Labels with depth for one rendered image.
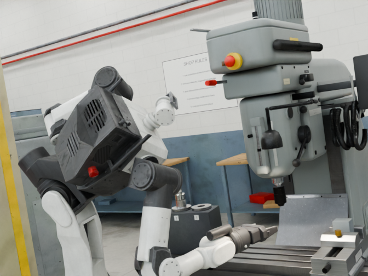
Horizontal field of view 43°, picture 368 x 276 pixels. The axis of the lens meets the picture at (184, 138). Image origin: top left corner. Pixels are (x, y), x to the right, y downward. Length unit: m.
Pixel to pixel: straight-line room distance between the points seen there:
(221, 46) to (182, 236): 0.87
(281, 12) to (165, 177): 0.91
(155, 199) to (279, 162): 0.55
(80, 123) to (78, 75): 6.97
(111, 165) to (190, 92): 5.56
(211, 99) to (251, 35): 5.23
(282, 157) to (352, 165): 0.52
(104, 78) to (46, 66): 7.43
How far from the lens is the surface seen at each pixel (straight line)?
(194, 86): 6.99
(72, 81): 8.64
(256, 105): 1.78
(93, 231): 1.82
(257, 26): 1.65
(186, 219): 2.08
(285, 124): 1.77
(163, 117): 1.56
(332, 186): 2.22
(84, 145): 1.52
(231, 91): 1.79
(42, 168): 1.75
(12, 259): 3.06
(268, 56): 1.64
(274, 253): 2.00
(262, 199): 6.26
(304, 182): 2.26
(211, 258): 1.58
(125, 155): 1.49
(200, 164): 7.08
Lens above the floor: 1.63
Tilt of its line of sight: 4 degrees down
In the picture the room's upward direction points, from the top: 9 degrees counter-clockwise
